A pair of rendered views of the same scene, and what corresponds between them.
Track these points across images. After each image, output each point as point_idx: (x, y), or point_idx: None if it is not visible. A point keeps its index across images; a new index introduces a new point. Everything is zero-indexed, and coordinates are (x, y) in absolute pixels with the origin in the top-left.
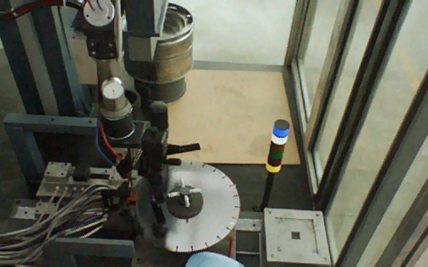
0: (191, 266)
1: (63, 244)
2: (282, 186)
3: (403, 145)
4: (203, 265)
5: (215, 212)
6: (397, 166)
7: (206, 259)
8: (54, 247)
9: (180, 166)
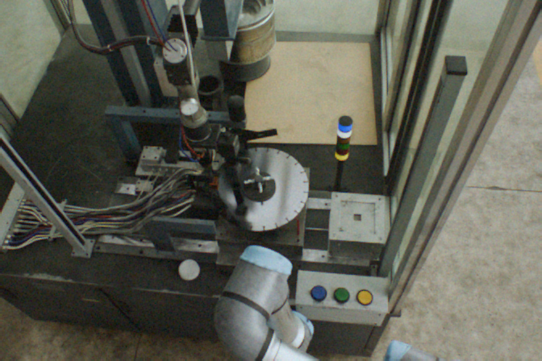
0: (244, 255)
1: (158, 222)
2: (356, 167)
3: (416, 165)
4: (252, 256)
5: (285, 197)
6: (415, 179)
7: (255, 251)
8: (152, 224)
9: (257, 152)
